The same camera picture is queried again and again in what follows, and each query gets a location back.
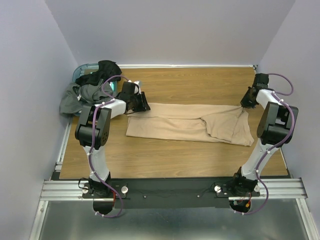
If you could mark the black t shirt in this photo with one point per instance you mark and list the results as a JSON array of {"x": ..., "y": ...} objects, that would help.
[{"x": 106, "y": 69}]

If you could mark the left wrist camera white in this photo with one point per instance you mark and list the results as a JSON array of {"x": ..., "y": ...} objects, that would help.
[{"x": 137, "y": 86}]

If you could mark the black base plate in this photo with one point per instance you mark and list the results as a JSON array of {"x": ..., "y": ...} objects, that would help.
[{"x": 173, "y": 193}]

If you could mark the beige t shirt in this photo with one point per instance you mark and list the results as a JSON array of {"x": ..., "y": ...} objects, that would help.
[{"x": 192, "y": 122}]

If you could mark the teal plastic basket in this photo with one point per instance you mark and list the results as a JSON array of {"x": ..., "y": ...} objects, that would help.
[{"x": 89, "y": 68}]

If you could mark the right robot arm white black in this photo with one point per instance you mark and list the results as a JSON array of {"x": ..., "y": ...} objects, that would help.
[{"x": 276, "y": 128}]

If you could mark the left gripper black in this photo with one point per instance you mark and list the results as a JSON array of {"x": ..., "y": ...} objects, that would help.
[{"x": 144, "y": 106}]

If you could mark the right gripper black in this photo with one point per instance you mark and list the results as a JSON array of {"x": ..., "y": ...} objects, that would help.
[{"x": 244, "y": 103}]

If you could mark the grey t shirt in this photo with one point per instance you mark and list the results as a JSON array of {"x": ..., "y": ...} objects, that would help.
[{"x": 76, "y": 96}]

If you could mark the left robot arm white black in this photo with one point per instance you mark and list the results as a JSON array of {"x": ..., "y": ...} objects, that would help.
[{"x": 92, "y": 132}]

